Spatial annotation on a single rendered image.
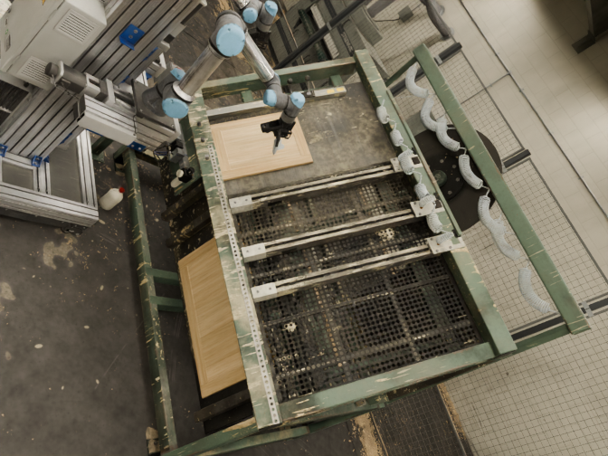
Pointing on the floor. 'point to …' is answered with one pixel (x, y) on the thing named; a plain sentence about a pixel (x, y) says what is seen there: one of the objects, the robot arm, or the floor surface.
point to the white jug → (111, 198)
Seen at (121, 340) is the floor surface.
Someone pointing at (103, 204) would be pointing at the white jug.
